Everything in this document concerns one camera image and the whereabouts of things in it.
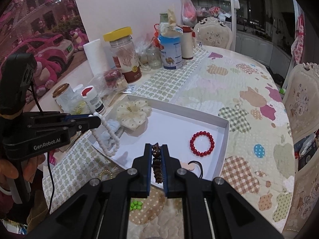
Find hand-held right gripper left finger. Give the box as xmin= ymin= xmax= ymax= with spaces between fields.
xmin=25 ymin=143 xmax=153 ymax=239

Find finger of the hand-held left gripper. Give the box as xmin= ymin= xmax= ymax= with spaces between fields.
xmin=25 ymin=112 xmax=94 ymax=124
xmin=25 ymin=116 xmax=101 ymax=140

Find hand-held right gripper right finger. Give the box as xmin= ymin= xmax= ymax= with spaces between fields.
xmin=161 ymin=144 xmax=285 ymax=239

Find white bead necklace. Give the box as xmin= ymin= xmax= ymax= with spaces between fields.
xmin=92 ymin=112 xmax=122 ymax=158

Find brown bead bracelet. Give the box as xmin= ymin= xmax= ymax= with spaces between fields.
xmin=152 ymin=142 xmax=162 ymax=184

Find red bead bracelet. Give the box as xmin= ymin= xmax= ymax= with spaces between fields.
xmin=190 ymin=131 xmax=215 ymax=157

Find white cardboard tray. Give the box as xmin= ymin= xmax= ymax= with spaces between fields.
xmin=88 ymin=94 xmax=230 ymax=181

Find person's left hand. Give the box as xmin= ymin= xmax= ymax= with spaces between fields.
xmin=0 ymin=158 xmax=37 ymax=188

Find small jar brown lid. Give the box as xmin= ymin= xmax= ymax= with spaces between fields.
xmin=52 ymin=83 xmax=75 ymax=112

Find white bottle red cap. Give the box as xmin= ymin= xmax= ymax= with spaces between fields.
xmin=81 ymin=85 xmax=106 ymax=114

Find light blue scrunchie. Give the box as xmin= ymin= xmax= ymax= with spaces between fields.
xmin=96 ymin=119 xmax=124 ymax=147

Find cream dotted scrunchie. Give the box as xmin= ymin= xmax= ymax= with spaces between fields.
xmin=117 ymin=100 xmax=152 ymax=130

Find clear snack bag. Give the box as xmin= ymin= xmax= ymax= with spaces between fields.
xmin=93 ymin=68 xmax=129 ymax=96

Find white paper towel roll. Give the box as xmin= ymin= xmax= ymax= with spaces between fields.
xmin=83 ymin=39 xmax=110 ymax=80

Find yellow lid plastic jar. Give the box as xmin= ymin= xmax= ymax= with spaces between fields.
xmin=103 ymin=26 xmax=142 ymax=84

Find green print table cloth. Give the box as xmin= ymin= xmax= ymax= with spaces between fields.
xmin=41 ymin=45 xmax=208 ymax=205

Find clear glass jar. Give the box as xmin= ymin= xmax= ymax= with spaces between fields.
xmin=146 ymin=47 xmax=163 ymax=70

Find blue milk powder tin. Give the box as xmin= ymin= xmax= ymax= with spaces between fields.
xmin=158 ymin=26 xmax=183 ymax=70

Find beige thermos red lid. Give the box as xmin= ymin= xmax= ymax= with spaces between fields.
xmin=181 ymin=25 xmax=197 ymax=60

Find crumpled white plastic bag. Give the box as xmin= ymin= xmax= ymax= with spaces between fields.
xmin=159 ymin=4 xmax=184 ymax=36

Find cream floral carved chair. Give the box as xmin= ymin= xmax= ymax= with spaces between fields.
xmin=283 ymin=159 xmax=319 ymax=232
xmin=193 ymin=17 xmax=233 ymax=50
xmin=282 ymin=62 xmax=319 ymax=145

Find dark blue bag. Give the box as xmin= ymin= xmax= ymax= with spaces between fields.
xmin=294 ymin=133 xmax=319 ymax=172

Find pink plastic bag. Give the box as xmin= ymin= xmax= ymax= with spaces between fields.
xmin=181 ymin=0 xmax=198 ymax=27

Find white kitchen cabinets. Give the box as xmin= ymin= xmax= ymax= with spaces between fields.
xmin=234 ymin=28 xmax=292 ymax=68

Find pink floral hanging cloth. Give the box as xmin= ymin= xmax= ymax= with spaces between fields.
xmin=291 ymin=14 xmax=306 ymax=65

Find black hair tie pink charm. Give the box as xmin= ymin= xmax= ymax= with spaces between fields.
xmin=178 ymin=161 xmax=203 ymax=180

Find gold coil hair tie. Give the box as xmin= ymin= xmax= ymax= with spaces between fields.
xmin=97 ymin=170 xmax=117 ymax=181

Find black cable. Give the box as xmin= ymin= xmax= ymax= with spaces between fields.
xmin=30 ymin=83 xmax=54 ymax=213

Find pink bear wall poster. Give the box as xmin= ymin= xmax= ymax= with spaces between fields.
xmin=0 ymin=0 xmax=89 ymax=97

